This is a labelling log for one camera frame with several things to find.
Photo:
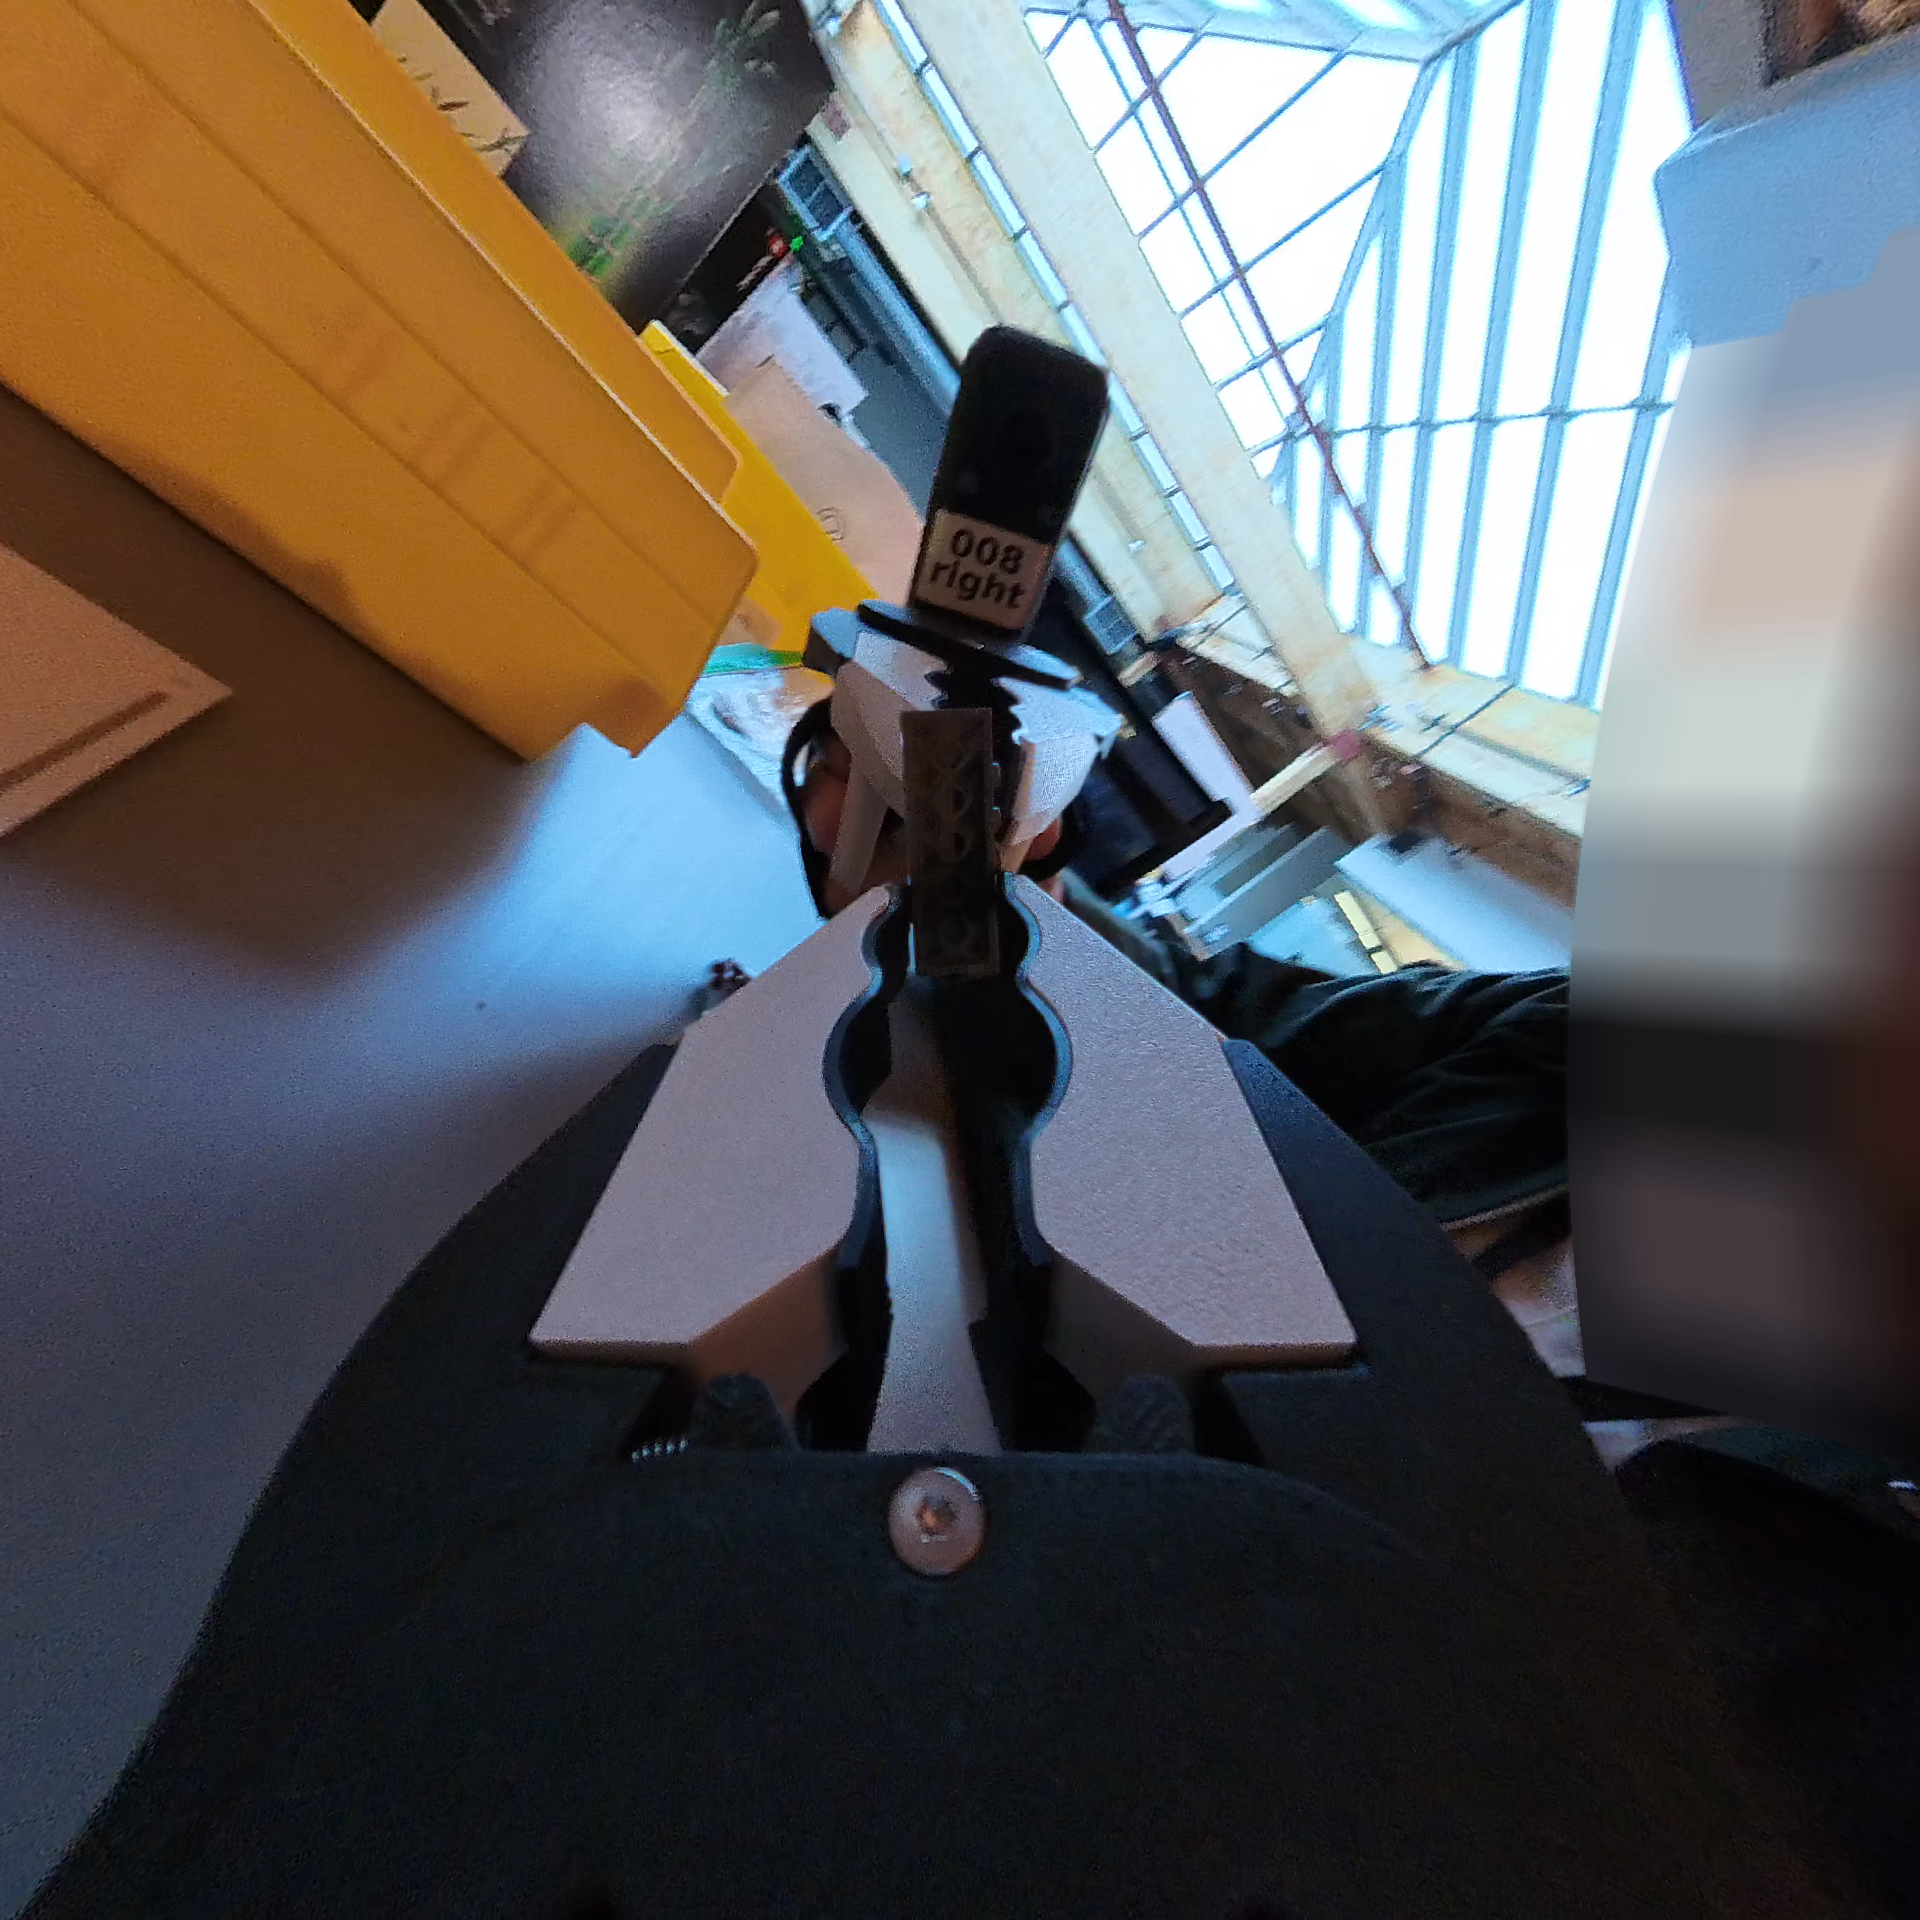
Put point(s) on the yellow plastic bin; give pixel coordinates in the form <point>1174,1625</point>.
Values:
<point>780,525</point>
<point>301,375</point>

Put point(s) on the long grey studded plate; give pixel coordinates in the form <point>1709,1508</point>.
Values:
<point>951,841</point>

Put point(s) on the green zip plastic bag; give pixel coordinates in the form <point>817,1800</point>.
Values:
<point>750,721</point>

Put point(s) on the open instruction booklet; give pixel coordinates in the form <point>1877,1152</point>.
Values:
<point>75,691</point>

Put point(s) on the black bamboo print box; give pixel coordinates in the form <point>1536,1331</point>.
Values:
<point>645,150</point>

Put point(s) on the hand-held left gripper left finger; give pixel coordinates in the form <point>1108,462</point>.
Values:
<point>704,1201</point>

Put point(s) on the person's right hand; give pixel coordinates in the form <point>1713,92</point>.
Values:
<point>822,824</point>

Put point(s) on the grey desk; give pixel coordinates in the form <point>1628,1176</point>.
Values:
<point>375,1051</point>

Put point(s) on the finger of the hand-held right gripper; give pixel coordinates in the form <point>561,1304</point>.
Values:
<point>1059,751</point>
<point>870,751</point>

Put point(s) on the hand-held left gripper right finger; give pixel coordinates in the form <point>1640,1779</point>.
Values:
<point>1185,1201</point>

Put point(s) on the numbered paper bag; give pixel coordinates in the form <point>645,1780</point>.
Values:
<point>840,480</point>

